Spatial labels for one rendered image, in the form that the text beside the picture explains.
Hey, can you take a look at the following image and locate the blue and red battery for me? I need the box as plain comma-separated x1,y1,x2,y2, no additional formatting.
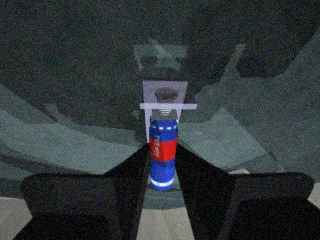
149,115,178,191

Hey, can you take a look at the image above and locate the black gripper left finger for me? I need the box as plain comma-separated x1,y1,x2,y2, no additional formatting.
20,143,151,240

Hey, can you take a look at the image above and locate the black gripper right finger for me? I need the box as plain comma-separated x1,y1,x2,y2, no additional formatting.
175,143,315,240

